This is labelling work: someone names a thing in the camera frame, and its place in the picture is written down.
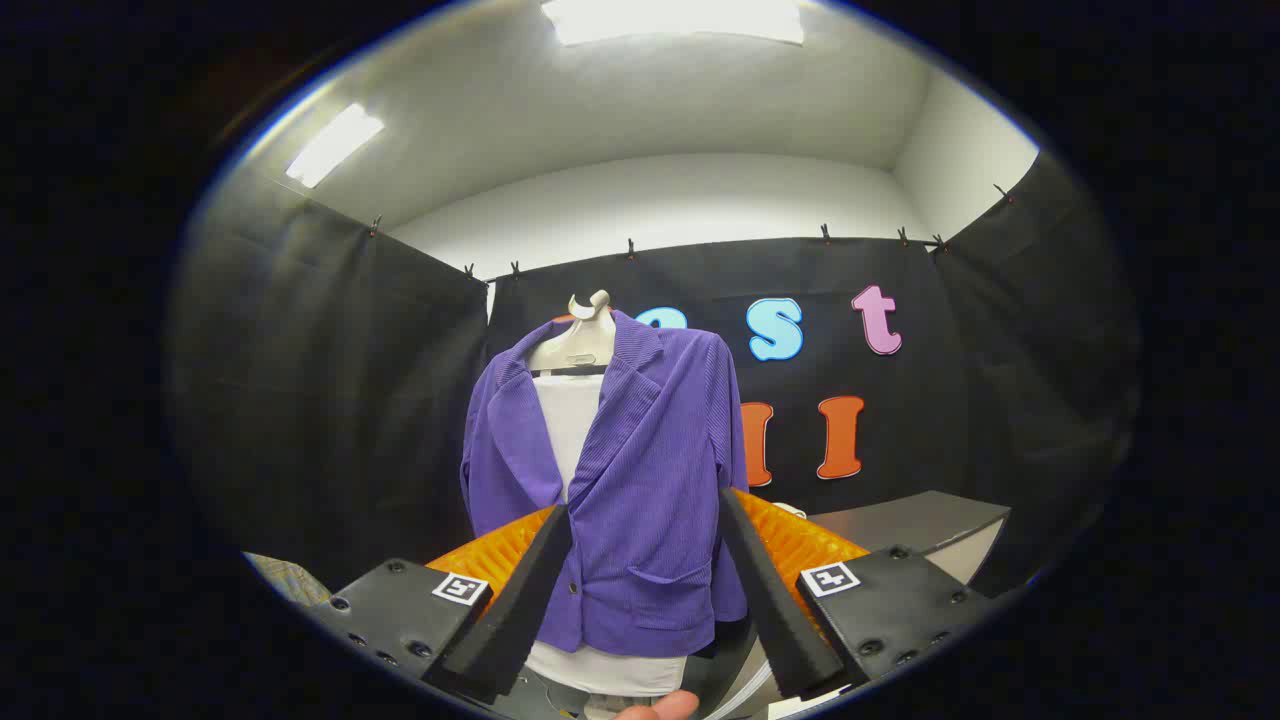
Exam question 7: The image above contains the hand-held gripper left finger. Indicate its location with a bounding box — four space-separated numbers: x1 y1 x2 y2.
310 503 573 706

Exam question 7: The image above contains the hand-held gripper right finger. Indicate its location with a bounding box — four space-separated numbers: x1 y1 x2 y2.
718 487 996 701

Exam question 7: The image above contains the purple jacket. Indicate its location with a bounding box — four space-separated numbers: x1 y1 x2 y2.
460 310 749 659

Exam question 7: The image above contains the white clothes hanger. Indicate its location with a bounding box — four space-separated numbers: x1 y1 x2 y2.
527 290 618 373

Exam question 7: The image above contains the grey top white cabinet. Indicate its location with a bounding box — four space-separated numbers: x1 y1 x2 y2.
770 490 1011 586

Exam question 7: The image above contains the row of black clips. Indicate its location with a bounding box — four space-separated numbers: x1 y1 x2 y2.
370 185 1011 276

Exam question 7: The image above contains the narrow ceiling light panel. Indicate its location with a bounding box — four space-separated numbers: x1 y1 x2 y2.
285 103 386 189

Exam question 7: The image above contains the large ceiling light panel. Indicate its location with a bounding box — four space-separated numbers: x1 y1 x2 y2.
540 0 806 47

